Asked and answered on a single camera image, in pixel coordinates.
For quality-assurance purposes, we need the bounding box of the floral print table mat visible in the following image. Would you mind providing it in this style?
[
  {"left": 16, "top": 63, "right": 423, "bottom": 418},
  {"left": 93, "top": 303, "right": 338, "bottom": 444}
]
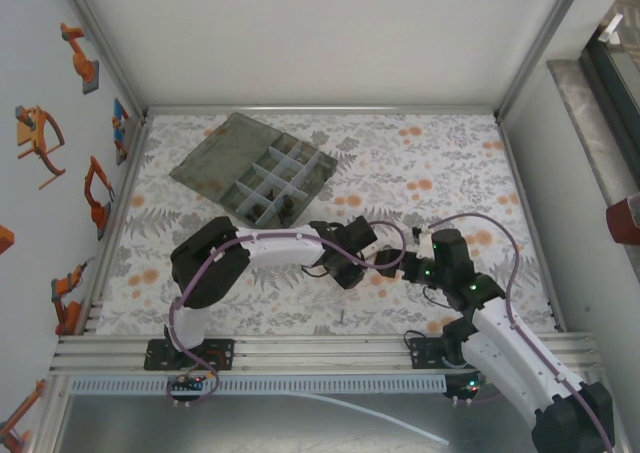
[{"left": 97, "top": 112, "right": 559, "bottom": 337}]

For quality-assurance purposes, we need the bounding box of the clear plastic compartment organizer box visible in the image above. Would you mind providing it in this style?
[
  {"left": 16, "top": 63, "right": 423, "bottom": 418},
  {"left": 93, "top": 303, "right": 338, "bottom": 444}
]
[{"left": 168, "top": 112, "right": 340, "bottom": 232}]

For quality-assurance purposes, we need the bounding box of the brown object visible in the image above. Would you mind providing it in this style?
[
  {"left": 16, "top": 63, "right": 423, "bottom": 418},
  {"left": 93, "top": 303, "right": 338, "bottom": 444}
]
[{"left": 605, "top": 196, "right": 640, "bottom": 247}]

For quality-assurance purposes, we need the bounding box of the grey stone ledge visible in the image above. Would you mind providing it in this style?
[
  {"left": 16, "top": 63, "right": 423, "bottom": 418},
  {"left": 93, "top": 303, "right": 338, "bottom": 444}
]
[{"left": 546, "top": 58, "right": 640, "bottom": 209}]

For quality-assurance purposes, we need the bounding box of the blue orange machine sticker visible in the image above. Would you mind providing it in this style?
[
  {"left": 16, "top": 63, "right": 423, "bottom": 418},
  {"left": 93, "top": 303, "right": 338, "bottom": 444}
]
[{"left": 112, "top": 97, "right": 132, "bottom": 167}]

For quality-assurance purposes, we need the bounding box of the orange claw machine sticker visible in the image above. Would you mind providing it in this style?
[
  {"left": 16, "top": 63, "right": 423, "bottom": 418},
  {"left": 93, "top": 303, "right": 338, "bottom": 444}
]
[{"left": 13, "top": 105, "right": 68, "bottom": 190}]

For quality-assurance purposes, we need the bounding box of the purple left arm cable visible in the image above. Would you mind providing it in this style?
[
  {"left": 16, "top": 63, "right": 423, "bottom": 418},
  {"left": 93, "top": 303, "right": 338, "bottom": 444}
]
[{"left": 167, "top": 220, "right": 407, "bottom": 409}]

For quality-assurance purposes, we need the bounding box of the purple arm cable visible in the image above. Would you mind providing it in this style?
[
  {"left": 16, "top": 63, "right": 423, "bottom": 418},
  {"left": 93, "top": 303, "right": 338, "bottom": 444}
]
[
  {"left": 167, "top": 220, "right": 407, "bottom": 409},
  {"left": 412, "top": 212, "right": 619, "bottom": 453}
]

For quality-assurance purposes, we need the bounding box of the thin black right gripper cable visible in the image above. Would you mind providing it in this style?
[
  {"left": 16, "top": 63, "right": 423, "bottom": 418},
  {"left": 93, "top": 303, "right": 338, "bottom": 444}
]
[{"left": 422, "top": 283, "right": 451, "bottom": 308}]

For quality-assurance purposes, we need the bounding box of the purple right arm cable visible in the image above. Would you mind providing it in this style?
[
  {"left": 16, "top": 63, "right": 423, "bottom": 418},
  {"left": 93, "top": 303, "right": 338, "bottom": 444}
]
[{"left": 412, "top": 212, "right": 619, "bottom": 453}]

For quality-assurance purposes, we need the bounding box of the wide aluminium frame rail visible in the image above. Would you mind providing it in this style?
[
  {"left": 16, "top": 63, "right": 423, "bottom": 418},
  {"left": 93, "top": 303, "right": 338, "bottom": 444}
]
[{"left": 49, "top": 333, "right": 601, "bottom": 374}]

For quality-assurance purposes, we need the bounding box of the thin aluminium side rail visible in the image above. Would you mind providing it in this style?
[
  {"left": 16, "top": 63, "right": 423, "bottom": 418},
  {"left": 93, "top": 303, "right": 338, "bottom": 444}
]
[{"left": 497, "top": 115, "right": 569, "bottom": 334}]

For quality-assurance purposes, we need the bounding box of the white slotted cable duct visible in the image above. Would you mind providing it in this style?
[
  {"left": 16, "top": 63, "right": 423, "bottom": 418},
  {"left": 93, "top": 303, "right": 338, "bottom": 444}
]
[{"left": 69, "top": 376, "right": 450, "bottom": 398}]

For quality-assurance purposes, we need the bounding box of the thin aluminium frame rail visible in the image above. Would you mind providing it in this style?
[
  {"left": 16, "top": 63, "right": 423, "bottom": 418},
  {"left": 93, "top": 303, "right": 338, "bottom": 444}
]
[{"left": 144, "top": 105, "right": 504, "bottom": 119}]

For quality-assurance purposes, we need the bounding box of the aluminium frame post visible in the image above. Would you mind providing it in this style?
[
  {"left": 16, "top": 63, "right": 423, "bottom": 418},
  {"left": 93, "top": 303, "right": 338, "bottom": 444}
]
[
  {"left": 55, "top": 0, "right": 150, "bottom": 120},
  {"left": 492, "top": 0, "right": 592, "bottom": 120}
]

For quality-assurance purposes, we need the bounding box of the dark window frame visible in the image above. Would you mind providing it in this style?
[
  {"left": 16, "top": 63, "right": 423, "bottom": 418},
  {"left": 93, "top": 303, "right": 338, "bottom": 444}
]
[{"left": 579, "top": 20, "right": 640, "bottom": 174}]

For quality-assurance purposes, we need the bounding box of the grooved aluminium side rail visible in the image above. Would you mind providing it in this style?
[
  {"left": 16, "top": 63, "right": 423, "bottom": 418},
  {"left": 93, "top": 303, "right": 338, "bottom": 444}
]
[{"left": 74, "top": 115, "right": 151, "bottom": 337}]

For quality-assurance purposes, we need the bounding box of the white handle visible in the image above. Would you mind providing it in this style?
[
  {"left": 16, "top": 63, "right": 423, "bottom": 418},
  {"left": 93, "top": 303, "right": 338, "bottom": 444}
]
[{"left": 598, "top": 14, "right": 625, "bottom": 45}]

